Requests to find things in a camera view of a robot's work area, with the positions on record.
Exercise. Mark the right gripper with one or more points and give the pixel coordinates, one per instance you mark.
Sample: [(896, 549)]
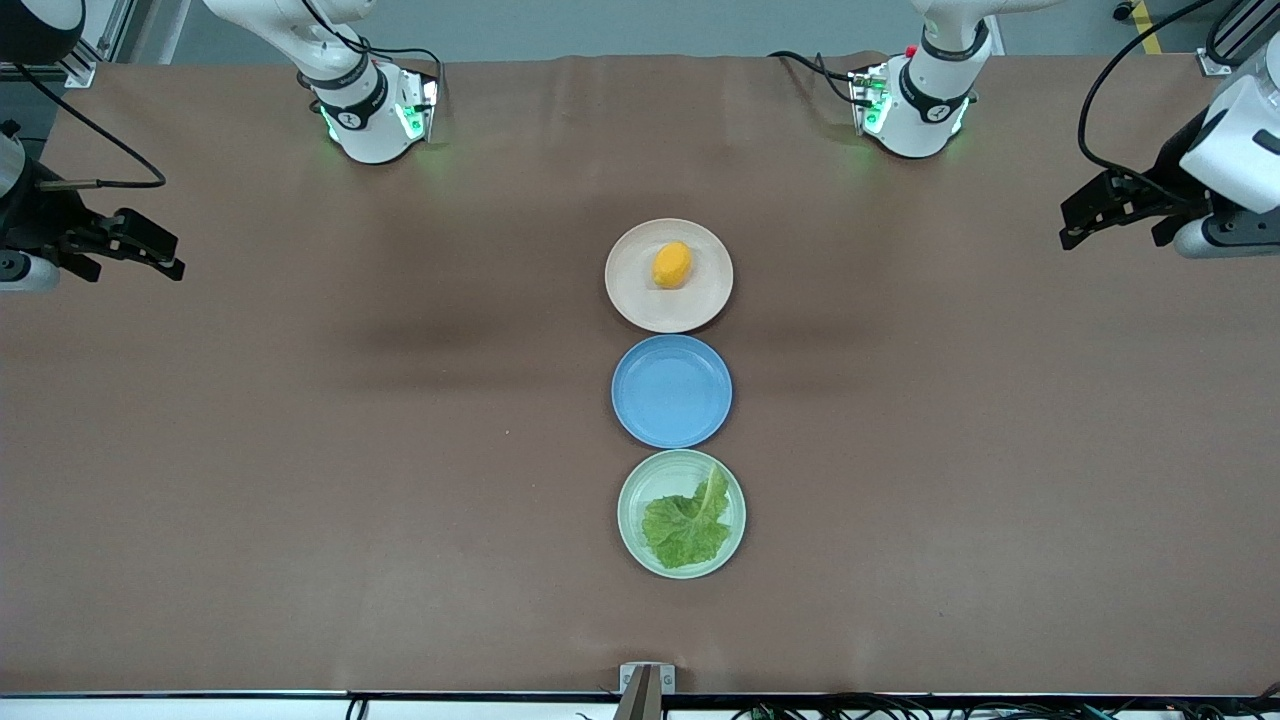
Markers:
[(32, 217)]

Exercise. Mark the grey metal camera bracket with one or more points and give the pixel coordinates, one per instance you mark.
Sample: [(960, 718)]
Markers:
[(646, 680)]

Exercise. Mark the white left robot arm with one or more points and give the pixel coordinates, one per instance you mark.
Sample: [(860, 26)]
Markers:
[(920, 120)]

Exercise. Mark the white table edge rail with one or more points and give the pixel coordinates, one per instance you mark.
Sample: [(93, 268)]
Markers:
[(150, 708)]

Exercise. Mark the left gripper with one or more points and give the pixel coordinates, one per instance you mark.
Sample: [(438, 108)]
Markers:
[(1172, 173)]

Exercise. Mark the base connector box green light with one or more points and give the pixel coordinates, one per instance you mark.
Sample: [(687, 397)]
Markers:
[(868, 100), (418, 108)]

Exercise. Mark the beige round plate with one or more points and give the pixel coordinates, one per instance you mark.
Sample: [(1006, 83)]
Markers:
[(640, 290)]

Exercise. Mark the yellow lemon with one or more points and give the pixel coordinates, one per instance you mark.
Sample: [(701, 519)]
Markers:
[(672, 265)]

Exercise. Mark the brown table cover mat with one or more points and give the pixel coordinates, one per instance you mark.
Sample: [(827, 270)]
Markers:
[(300, 550)]

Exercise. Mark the aluminium frame profile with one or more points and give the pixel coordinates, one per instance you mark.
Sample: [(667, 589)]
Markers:
[(95, 45), (1225, 55)]

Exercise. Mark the green lettuce leaf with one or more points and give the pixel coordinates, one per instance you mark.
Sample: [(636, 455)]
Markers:
[(685, 530)]

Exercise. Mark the blue round plate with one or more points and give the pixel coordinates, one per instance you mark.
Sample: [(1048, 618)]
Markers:
[(671, 391)]

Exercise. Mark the light green round plate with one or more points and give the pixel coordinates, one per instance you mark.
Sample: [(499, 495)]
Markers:
[(640, 480)]

